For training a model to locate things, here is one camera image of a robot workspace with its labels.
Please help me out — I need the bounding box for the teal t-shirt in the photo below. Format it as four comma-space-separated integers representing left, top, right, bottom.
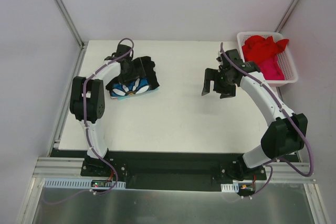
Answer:
110, 86, 157, 100

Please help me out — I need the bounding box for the left aluminium frame post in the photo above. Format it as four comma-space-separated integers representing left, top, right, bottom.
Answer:
40, 0, 85, 47

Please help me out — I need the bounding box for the black t-shirt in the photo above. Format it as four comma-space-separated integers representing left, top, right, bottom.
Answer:
105, 56, 160, 99

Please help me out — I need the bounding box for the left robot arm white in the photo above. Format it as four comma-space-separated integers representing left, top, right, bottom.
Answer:
70, 49, 143, 176

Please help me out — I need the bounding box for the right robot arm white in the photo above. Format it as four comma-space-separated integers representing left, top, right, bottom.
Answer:
202, 49, 308, 179

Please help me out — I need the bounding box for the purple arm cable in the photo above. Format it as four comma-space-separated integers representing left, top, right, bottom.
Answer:
219, 42, 314, 196
81, 38, 135, 190

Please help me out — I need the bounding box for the red t-shirt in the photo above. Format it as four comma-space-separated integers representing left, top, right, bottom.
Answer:
242, 35, 289, 64

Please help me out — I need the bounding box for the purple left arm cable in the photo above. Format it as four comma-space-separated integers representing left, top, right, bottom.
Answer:
81, 38, 135, 190

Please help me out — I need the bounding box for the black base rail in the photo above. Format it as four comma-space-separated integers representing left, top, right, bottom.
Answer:
50, 153, 289, 192

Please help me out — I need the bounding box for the magenta t-shirt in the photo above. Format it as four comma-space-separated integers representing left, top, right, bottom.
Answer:
258, 56, 285, 81

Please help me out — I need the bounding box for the white plastic basket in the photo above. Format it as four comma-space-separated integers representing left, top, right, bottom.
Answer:
237, 31, 298, 87

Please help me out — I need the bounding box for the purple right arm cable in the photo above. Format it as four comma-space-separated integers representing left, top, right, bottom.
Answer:
219, 42, 314, 196

